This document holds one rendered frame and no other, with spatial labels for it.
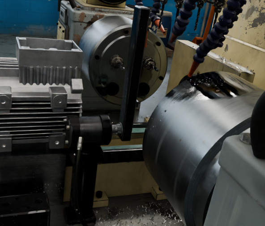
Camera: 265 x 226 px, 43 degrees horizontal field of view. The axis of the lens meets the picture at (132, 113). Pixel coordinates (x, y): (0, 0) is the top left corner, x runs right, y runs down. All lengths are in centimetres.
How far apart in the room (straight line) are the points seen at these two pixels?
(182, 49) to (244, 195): 63
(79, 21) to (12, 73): 52
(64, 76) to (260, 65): 46
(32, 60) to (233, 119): 39
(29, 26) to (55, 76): 574
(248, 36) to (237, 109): 46
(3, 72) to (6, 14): 565
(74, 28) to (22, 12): 521
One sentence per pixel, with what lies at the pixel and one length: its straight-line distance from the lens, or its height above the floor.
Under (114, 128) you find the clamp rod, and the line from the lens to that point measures 65.
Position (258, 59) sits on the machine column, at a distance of 87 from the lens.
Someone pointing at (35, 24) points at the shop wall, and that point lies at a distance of 643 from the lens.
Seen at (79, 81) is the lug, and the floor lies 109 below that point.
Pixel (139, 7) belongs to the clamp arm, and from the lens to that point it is 59.
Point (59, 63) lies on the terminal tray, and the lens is 68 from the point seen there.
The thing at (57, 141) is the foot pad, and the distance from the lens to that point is 69.
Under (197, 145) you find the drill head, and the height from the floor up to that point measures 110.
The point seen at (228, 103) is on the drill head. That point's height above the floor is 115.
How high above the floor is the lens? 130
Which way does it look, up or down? 23 degrees down
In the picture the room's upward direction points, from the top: 8 degrees clockwise
